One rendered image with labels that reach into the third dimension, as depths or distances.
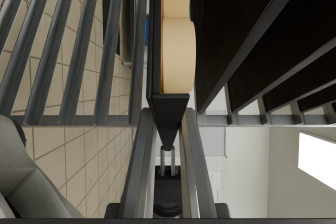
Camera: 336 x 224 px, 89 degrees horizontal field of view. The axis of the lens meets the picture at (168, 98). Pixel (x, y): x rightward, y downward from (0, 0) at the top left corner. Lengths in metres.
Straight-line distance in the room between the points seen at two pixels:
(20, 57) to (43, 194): 0.47
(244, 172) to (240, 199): 0.62
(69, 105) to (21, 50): 0.26
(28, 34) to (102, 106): 0.37
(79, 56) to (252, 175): 4.30
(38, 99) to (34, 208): 0.32
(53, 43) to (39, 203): 0.48
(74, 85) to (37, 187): 0.30
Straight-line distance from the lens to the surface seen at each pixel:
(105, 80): 0.54
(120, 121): 0.49
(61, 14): 0.76
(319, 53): 0.27
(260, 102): 0.54
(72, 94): 0.56
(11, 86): 0.68
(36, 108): 0.60
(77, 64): 0.60
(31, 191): 0.37
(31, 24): 0.78
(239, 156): 4.27
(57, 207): 0.35
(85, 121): 0.53
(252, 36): 0.20
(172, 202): 0.45
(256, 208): 4.96
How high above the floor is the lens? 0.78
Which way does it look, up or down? level
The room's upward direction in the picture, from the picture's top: 90 degrees clockwise
